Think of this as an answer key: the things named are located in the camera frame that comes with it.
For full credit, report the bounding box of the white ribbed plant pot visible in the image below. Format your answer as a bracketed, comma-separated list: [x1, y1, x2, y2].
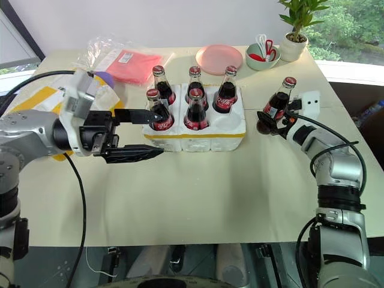
[279, 32, 310, 63]

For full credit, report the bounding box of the dark window frame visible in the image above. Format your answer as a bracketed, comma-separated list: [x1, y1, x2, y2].
[0, 0, 46, 63]

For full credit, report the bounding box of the white foam box yellow tape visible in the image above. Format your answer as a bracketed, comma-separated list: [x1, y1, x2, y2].
[28, 74, 124, 160]

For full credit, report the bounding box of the thin white wire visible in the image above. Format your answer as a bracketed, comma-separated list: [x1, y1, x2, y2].
[84, 247, 119, 278]

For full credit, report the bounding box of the black left arm hanging cable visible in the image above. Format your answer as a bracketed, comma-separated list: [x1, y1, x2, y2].
[63, 152, 88, 288]

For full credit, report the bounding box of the clear plastic bag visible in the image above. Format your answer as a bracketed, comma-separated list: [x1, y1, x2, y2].
[73, 35, 175, 85]

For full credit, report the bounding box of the white wire whisk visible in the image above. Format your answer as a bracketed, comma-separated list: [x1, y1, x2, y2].
[255, 33, 269, 58]

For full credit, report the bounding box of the black right arm lower cable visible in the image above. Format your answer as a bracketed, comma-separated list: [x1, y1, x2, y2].
[295, 218, 319, 262]

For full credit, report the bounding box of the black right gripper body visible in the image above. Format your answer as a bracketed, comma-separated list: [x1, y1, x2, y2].
[281, 97, 303, 133]

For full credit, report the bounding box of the clear plastic water bottle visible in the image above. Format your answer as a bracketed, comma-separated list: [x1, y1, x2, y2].
[356, 100, 384, 127]

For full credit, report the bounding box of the black bracket under table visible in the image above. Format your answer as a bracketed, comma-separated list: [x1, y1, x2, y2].
[170, 245, 187, 271]
[256, 244, 275, 271]
[101, 245, 122, 283]

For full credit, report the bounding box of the pink round plate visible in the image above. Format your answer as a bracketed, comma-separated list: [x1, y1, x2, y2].
[195, 44, 244, 75]

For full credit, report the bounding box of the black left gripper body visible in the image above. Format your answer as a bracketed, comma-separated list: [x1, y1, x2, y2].
[79, 110, 120, 157]

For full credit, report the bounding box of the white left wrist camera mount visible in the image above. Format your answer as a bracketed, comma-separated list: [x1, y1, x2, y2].
[58, 69, 100, 157]

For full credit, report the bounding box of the red plastic kitchen utensil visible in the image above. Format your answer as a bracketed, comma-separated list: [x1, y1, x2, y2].
[249, 38, 278, 63]

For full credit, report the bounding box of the pale green bowl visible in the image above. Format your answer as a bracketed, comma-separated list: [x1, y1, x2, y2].
[245, 43, 281, 71]

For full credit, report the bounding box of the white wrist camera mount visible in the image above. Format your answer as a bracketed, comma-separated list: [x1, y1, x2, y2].
[295, 89, 322, 117]
[58, 69, 100, 157]

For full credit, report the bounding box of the red flat packet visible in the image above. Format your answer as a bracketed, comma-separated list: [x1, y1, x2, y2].
[105, 49, 164, 85]

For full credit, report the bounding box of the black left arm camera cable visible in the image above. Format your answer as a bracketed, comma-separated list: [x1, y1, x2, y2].
[0, 70, 77, 114]

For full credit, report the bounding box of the purple round item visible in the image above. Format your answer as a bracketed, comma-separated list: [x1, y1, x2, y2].
[95, 71, 116, 89]

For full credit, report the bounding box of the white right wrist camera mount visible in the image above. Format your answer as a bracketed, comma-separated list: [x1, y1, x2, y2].
[295, 89, 322, 117]

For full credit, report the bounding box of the white foam crate yellow tape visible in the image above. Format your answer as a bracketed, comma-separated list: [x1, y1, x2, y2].
[141, 83, 247, 153]

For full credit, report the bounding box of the black right arm wrist cable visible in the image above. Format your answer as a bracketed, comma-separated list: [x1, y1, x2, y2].
[287, 112, 368, 211]

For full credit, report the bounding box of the glass cola bottle red cap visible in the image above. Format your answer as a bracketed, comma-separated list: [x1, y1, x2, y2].
[183, 88, 210, 131]
[212, 65, 239, 115]
[256, 76, 298, 135]
[152, 65, 177, 106]
[188, 65, 209, 110]
[145, 88, 175, 131]

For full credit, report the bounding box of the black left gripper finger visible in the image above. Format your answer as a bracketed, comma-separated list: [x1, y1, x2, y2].
[104, 144, 165, 166]
[114, 108, 163, 125]

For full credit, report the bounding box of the green leafy plant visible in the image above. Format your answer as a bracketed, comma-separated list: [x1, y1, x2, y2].
[277, 0, 331, 41]

